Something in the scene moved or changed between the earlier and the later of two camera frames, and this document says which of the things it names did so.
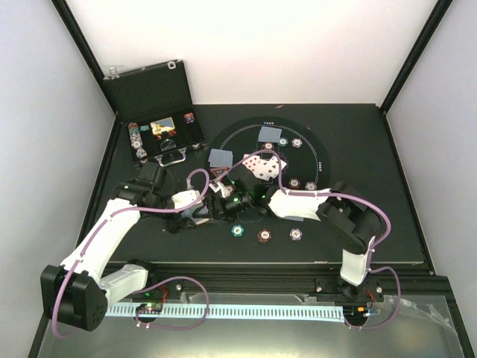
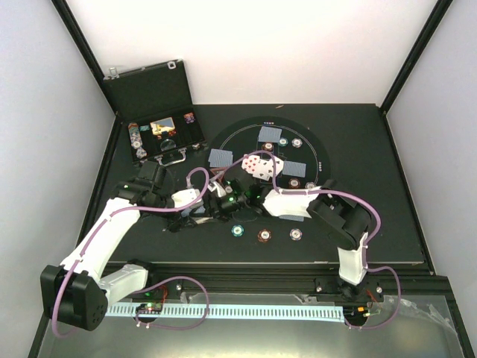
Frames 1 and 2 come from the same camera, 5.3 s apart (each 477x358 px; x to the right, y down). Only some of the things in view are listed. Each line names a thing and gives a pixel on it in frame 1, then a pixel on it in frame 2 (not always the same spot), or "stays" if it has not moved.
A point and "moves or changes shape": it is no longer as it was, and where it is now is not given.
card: x=294 y=218 stays
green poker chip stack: x=237 y=230 stays
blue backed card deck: x=201 y=221 moves or changes shape
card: x=270 y=134 stays
